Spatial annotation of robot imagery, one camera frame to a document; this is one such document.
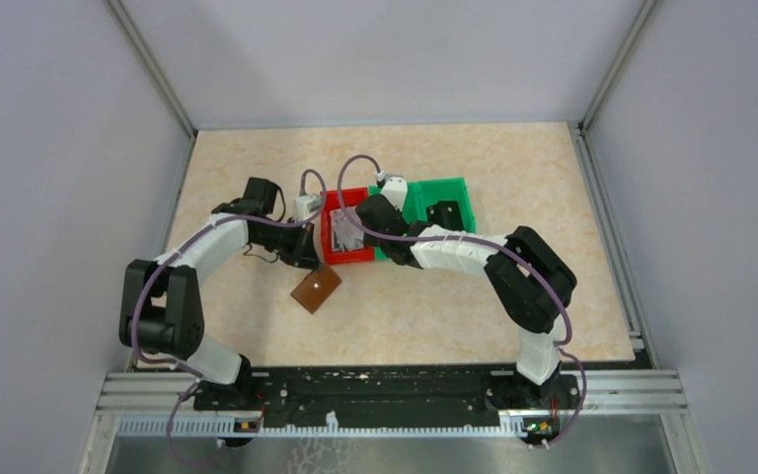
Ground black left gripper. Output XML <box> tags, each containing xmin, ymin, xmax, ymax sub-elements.
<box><xmin>254</xmin><ymin>216</ymin><xmax>324</xmax><ymax>272</ymax></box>

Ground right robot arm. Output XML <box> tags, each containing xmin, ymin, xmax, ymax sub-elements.
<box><xmin>355</xmin><ymin>194</ymin><xmax>577</xmax><ymax>407</ymax></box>

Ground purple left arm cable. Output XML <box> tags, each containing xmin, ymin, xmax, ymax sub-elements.
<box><xmin>128</xmin><ymin>168</ymin><xmax>330</xmax><ymax>467</ymax></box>

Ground red plastic bin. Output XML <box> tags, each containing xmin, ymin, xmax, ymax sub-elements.
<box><xmin>320</xmin><ymin>191</ymin><xmax>375</xmax><ymax>265</ymax></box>

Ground brown leather card holder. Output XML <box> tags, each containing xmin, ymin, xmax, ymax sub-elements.
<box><xmin>290</xmin><ymin>265</ymin><xmax>341</xmax><ymax>314</ymax></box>

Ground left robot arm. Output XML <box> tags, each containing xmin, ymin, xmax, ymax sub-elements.
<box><xmin>118</xmin><ymin>177</ymin><xmax>325</xmax><ymax>409</ymax></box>

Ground green bin with black cards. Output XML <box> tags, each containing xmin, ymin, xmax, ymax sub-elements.
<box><xmin>416</xmin><ymin>177</ymin><xmax>477</xmax><ymax>232</ymax></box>

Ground green bin with gold cards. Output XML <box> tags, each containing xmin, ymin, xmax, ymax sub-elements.
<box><xmin>368</xmin><ymin>182</ymin><xmax>426</xmax><ymax>262</ymax></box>

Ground silver VIP card pile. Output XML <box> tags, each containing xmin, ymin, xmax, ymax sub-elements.
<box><xmin>330</xmin><ymin>206</ymin><xmax>365</xmax><ymax>253</ymax></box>

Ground aluminium frame rail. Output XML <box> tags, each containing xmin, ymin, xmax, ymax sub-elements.
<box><xmin>95</xmin><ymin>367</ymin><xmax>688</xmax><ymax>438</ymax></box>

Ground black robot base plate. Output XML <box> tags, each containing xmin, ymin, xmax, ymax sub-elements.
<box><xmin>192</xmin><ymin>363</ymin><xmax>580</xmax><ymax>429</ymax></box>

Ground black VIP card stack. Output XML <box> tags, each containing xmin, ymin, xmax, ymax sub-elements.
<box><xmin>426</xmin><ymin>200</ymin><xmax>465</xmax><ymax>231</ymax></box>

